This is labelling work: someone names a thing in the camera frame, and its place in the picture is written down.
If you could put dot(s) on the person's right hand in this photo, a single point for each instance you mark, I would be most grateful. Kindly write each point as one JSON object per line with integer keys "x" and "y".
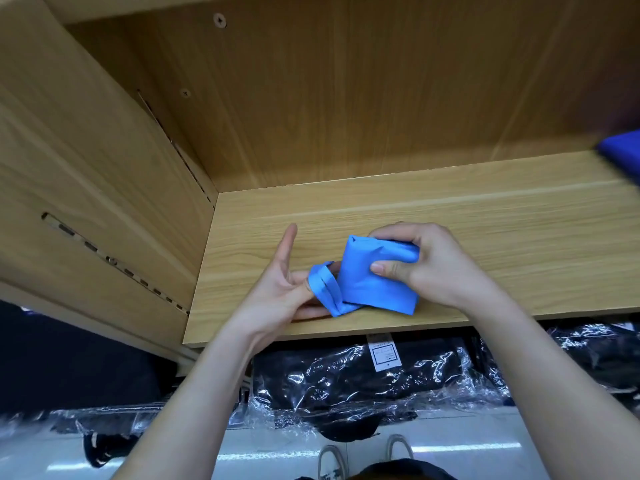
{"x": 445, "y": 270}

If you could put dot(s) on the person's left hand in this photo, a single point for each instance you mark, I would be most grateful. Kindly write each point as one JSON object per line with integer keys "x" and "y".
{"x": 270, "y": 300}

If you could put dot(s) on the light blue non-woven bag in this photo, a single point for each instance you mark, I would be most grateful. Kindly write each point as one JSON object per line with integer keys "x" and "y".
{"x": 375, "y": 290}

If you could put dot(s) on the wooden shelf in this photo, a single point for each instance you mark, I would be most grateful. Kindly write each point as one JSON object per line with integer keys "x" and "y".
{"x": 520, "y": 215}

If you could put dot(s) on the person's left forearm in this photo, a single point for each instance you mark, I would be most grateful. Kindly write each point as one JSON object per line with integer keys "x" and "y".
{"x": 185, "y": 415}

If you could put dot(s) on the person's right forearm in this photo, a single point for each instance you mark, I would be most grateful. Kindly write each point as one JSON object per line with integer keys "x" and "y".
{"x": 560, "y": 395}

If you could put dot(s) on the person's right shoe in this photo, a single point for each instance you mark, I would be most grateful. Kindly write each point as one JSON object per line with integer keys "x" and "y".
{"x": 400, "y": 448}

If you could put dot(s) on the person's right leg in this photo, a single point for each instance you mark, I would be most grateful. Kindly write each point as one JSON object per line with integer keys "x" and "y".
{"x": 400, "y": 471}

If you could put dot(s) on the black wrapped bag with tag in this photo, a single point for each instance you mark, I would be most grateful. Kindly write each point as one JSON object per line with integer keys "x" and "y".
{"x": 320, "y": 390}

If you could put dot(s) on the white paper tag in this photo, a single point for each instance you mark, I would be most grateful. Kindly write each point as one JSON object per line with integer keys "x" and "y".
{"x": 384, "y": 354}

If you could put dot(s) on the black plastic-wrapped bag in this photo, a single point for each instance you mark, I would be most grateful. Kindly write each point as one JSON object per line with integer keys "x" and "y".
{"x": 590, "y": 355}
{"x": 100, "y": 425}

